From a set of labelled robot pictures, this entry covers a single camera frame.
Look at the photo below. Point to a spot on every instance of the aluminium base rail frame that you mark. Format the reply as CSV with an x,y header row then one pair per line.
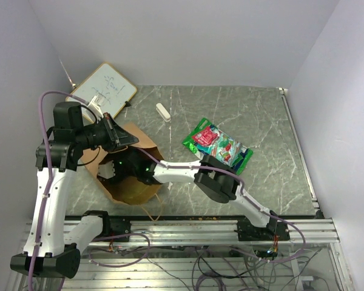
x,y
208,253

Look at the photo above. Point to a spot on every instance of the white eraser block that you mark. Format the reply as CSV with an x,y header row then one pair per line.
x,y
162,111

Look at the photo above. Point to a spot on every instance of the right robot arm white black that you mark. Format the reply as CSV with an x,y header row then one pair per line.
x,y
215,179

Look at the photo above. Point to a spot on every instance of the small red snack packet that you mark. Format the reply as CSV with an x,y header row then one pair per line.
x,y
206,137

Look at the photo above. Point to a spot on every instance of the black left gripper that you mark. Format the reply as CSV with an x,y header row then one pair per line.
x,y
116,137

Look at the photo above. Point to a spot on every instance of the small whiteboard yellow frame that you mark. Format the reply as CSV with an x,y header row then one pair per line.
x,y
107,81

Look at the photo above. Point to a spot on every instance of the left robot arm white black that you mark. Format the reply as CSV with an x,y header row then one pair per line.
x,y
49,252

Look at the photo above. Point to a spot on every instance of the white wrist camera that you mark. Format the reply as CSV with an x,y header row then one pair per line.
x,y
107,170
95,105

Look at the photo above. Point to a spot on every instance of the brown paper bag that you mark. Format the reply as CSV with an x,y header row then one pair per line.
x,y
130,185

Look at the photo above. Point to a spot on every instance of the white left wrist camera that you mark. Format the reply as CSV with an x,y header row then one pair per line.
x,y
95,105

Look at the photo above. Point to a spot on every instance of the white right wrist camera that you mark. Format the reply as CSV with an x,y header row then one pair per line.
x,y
107,170

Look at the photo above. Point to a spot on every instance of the green cassava chips bag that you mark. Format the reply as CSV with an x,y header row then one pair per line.
x,y
241,160

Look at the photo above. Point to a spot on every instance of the teal Fox's mint candy bag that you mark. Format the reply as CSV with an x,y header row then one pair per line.
x,y
225,149

